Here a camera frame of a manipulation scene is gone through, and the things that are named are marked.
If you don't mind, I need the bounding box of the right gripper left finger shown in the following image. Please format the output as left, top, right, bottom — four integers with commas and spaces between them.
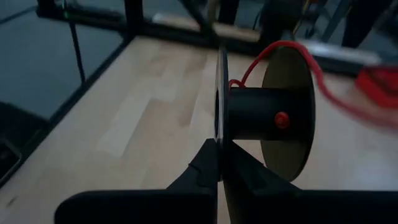
54, 138, 223, 224

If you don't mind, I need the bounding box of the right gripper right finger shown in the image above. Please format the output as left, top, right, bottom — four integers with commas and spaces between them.
222, 139, 398, 224

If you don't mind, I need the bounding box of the black wire spool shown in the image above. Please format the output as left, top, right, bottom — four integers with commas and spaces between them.
213, 43, 317, 183

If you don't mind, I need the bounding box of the thin red wire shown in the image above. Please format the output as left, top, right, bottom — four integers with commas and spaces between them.
228, 39, 398, 130

